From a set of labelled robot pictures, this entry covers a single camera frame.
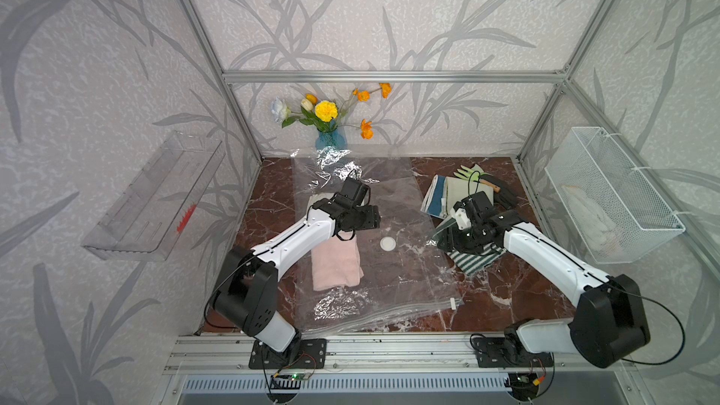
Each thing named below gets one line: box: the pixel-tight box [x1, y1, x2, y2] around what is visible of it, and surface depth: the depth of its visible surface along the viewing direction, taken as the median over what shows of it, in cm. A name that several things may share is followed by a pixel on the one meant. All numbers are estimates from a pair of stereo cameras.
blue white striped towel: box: [420, 174, 447, 220], surface depth 106 cm
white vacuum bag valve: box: [379, 236, 397, 252], surface depth 96 cm
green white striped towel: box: [446, 241, 507, 276], surface depth 88 cm
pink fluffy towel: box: [311, 234, 364, 292], surface depth 88 cm
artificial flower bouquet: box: [270, 82, 393, 140], surface depth 96 cm
